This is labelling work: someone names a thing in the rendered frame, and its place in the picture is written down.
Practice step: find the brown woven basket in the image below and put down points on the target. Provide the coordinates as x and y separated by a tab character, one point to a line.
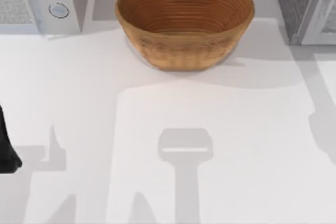
183	19

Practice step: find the round microwave knob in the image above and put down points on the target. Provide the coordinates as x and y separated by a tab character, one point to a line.
58	10

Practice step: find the pale microwave oven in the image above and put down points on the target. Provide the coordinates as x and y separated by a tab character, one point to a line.
31	22

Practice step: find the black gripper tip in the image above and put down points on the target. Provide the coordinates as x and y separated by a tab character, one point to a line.
6	150

